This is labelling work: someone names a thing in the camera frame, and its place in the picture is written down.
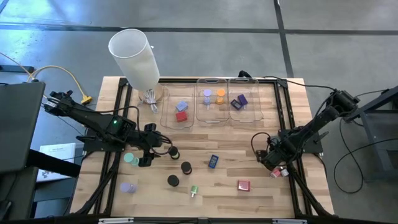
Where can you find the clear plastic bin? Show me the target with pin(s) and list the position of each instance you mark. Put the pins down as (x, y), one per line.
(169, 93)
(252, 113)
(211, 113)

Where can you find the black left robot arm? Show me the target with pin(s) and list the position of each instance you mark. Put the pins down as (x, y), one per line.
(90, 119)

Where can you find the black bar beside monitor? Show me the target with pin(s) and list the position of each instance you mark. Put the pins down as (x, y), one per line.
(53, 163)

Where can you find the red wall charger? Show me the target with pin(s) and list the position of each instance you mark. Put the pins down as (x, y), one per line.
(244, 185)
(181, 116)

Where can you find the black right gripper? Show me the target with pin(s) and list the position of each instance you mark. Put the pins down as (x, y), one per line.
(269, 155)

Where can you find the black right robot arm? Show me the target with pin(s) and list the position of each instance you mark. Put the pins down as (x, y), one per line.
(311, 127)

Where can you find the purple hourglass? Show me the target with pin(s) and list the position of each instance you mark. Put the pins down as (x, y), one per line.
(125, 187)
(207, 92)

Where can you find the silver metal bracket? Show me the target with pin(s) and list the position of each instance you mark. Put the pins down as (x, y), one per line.
(289, 221)
(115, 220)

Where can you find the grey-blue wall charger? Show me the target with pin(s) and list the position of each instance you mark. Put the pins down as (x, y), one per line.
(182, 106)

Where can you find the white paper box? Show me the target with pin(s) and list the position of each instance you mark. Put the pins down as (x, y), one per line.
(59, 152)

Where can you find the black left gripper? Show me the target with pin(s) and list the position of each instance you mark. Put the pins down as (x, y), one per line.
(149, 141)

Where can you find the blue digital timer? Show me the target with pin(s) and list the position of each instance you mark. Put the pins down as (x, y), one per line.
(213, 161)

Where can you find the dark purple digital timer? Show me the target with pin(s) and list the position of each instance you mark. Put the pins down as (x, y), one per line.
(243, 99)

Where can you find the orange hourglass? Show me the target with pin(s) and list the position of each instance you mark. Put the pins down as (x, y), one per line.
(220, 92)

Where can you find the pink wall charger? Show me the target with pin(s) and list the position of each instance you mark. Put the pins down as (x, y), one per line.
(275, 173)

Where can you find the grey table-level camera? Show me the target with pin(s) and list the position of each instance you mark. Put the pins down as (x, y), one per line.
(203, 221)

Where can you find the dark grey flat monitor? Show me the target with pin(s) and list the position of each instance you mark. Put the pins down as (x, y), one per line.
(18, 124)

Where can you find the black hourglass red sand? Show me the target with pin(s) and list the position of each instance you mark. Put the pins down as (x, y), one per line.
(186, 167)

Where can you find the green wall charger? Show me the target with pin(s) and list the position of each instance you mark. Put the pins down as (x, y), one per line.
(194, 189)

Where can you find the black hourglass blue sand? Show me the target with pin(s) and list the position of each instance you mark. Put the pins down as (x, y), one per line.
(173, 180)

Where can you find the black hourglass yellow sand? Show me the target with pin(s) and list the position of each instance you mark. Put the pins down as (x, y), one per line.
(174, 153)

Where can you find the dark grey side table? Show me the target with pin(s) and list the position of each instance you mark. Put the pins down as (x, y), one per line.
(376, 124)

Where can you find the white cylindrical table lamp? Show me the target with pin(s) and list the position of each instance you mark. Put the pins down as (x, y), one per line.
(133, 59)

